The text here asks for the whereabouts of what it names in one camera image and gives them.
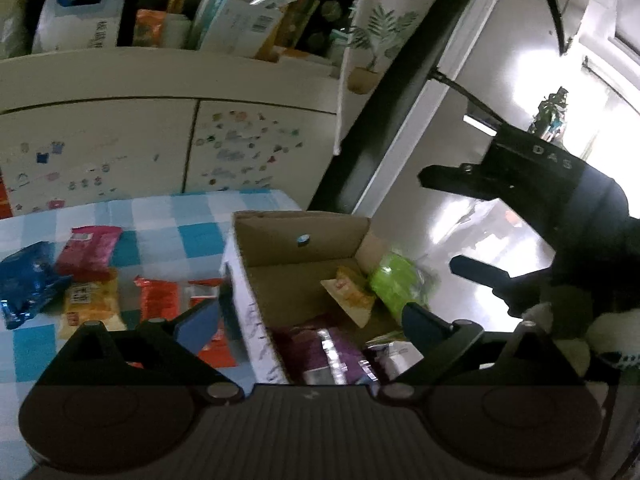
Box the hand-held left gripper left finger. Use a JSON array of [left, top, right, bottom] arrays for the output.
[[37, 302, 246, 406]]

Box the printed cardboard box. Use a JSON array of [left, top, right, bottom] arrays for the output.
[[220, 210, 441, 386]]

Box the golden yellow snack packet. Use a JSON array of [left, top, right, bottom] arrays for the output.
[[320, 266, 377, 328]]

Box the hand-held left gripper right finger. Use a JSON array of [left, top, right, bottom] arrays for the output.
[[375, 302, 586, 406]]

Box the open white green box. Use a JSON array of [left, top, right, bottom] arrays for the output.
[[190, 0, 301, 58]]

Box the silver snack packet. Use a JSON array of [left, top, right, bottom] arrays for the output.
[[365, 340, 426, 383]]

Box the blue white checked tablecloth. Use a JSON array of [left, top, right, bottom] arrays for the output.
[[0, 189, 303, 401]]

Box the black cable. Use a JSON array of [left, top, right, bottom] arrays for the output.
[[432, 67, 506, 126]]

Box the white cabinet with stickers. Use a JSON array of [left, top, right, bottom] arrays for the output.
[[0, 0, 351, 221]]

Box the pale blue green snack packet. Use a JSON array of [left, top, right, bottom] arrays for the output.
[[369, 251, 433, 321]]

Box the dark door frame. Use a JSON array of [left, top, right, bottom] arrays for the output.
[[305, 0, 516, 216]]

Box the plant print cloth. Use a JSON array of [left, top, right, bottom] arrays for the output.
[[332, 0, 456, 156]]

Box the red snack packet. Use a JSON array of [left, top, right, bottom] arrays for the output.
[[134, 275, 238, 368]]

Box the potted plant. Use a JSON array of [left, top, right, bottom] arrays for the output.
[[532, 87, 571, 141]]

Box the pink snack packet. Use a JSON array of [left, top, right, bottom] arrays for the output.
[[54, 225, 123, 281]]

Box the orange packet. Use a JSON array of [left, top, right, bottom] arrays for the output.
[[132, 9, 168, 48]]

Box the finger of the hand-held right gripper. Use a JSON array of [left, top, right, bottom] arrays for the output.
[[417, 162, 501, 201], [449, 254, 556, 318]]

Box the purple snack packet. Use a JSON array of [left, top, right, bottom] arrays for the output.
[[272, 325, 373, 386]]

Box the white blue tissue pack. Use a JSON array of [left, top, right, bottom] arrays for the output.
[[32, 0, 136, 53]]

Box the person's right hand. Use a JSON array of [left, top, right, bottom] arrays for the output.
[[520, 302, 593, 376]]

